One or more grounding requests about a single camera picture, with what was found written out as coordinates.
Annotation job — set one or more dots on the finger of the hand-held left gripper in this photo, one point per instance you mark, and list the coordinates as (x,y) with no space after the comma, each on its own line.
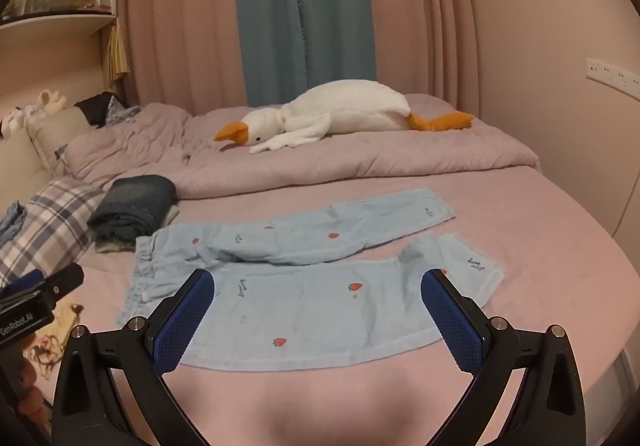
(25,278)
(62,278)

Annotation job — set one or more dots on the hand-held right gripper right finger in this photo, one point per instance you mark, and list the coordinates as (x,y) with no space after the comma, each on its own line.
(452,321)

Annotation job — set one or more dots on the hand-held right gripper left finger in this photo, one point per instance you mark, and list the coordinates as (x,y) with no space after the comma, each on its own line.
(184,321)

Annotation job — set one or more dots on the light blue strawberry print pants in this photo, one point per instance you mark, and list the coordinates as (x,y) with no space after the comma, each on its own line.
(300,306)

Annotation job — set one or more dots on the person's left hand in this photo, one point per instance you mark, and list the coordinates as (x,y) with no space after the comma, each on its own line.
(31,388)

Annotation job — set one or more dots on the cream printed cloth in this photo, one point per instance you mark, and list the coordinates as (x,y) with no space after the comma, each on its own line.
(57,336)

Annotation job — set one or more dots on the plaid pillow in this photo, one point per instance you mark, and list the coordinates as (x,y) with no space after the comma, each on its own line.
(45,226)

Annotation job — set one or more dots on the blue crumpled cloth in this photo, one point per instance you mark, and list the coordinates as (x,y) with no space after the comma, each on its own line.
(11,223)

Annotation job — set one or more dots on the folded dark denim jeans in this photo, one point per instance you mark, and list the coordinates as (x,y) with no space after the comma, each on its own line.
(135,203)

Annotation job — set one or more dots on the pink bed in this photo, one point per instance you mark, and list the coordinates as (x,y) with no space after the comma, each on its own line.
(525,206)

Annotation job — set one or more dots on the beige pillow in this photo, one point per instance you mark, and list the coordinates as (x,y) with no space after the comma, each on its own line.
(52,135)

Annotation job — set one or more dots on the dark clothing pile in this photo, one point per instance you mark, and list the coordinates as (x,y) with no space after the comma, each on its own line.
(97,108)

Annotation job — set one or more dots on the mauve quilt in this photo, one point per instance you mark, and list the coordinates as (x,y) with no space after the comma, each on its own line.
(310,160)

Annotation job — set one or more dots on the yellow cloth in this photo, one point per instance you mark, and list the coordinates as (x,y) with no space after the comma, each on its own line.
(116,50)

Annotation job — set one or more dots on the white goose plush toy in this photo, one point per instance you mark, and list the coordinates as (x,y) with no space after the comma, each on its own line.
(340,113)

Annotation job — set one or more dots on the blue curtain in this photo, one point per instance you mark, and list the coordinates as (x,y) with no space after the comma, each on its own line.
(300,10)

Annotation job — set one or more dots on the white wall socket strip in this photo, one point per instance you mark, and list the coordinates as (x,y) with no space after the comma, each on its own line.
(612,75)

